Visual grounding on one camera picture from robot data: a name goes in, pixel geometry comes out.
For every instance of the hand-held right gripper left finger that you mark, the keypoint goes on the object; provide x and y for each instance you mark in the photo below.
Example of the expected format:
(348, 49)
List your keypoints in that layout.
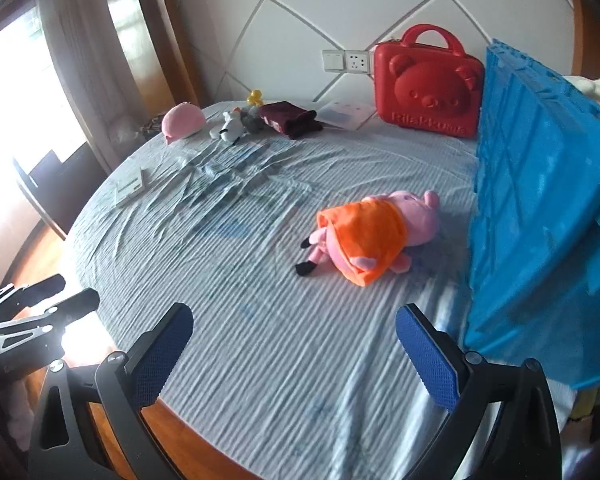
(160, 355)

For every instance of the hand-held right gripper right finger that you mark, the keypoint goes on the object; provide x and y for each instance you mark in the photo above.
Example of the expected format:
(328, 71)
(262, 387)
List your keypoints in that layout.
(430, 355)

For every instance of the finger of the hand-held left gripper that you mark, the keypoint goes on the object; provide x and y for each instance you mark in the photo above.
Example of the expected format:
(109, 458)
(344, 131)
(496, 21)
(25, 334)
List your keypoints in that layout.
(77, 305)
(45, 286)

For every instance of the pink pig plush orange dress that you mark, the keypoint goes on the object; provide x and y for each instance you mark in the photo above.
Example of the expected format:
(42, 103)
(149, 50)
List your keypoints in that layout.
(365, 240)

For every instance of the blue plastic crate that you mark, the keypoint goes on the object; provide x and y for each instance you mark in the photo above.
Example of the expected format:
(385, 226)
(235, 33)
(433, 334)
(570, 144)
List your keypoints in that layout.
(530, 185)

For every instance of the black and white cow toy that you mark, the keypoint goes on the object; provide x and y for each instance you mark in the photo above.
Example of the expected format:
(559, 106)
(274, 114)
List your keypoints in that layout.
(230, 127)

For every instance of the small grey plush toy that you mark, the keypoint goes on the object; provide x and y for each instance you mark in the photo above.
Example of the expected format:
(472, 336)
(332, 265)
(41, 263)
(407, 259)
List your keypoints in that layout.
(254, 121)

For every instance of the maroon cloth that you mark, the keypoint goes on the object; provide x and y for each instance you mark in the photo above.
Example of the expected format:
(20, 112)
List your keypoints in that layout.
(285, 117)

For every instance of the yellow duck clip toy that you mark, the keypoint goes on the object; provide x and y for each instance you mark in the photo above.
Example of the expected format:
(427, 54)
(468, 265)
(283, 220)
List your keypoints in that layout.
(254, 96)

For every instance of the dark chair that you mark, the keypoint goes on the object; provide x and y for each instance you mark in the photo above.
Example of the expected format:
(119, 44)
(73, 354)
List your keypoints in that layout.
(50, 165)

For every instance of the white and green flat box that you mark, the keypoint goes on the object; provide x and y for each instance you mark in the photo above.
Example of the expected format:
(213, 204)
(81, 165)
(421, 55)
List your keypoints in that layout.
(130, 187)

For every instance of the woven basket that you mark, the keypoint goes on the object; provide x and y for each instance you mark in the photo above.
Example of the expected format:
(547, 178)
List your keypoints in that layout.
(150, 125)

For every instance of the sheer white curtain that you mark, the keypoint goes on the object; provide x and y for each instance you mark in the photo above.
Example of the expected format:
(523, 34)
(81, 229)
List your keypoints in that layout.
(75, 60)

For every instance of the white booklet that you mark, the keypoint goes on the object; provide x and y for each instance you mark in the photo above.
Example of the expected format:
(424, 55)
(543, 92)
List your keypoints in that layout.
(345, 112)

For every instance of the red bear carry case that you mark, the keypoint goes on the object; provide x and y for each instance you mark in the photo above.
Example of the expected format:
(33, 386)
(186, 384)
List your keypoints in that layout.
(425, 90)

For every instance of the white wall socket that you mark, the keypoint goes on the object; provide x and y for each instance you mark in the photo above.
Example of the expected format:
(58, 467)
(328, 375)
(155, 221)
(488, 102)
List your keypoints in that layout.
(357, 61)

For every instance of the white wall switch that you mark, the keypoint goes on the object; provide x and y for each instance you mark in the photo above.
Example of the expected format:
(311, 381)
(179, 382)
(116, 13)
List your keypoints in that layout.
(333, 60)

